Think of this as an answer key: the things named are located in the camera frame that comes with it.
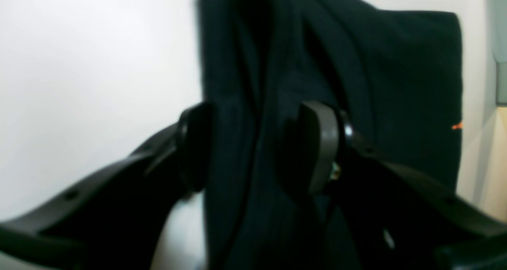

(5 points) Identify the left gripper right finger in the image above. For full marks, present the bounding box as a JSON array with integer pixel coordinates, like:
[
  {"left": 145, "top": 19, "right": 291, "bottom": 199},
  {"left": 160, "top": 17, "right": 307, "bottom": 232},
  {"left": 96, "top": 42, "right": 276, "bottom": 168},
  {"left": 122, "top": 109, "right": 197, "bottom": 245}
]
[{"left": 297, "top": 101, "right": 507, "bottom": 270}]

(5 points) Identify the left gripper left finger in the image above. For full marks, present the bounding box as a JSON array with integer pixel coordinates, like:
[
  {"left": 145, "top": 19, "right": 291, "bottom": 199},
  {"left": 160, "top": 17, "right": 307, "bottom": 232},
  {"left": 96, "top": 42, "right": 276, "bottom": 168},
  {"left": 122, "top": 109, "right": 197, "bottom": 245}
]
[{"left": 1, "top": 103, "right": 213, "bottom": 270}]

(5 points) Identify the black T-shirt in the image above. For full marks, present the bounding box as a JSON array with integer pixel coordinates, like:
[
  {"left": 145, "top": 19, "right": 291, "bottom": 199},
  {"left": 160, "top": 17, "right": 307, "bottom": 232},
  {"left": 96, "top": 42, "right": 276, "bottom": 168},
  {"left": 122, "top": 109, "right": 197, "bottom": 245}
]
[{"left": 198, "top": 0, "right": 463, "bottom": 270}]

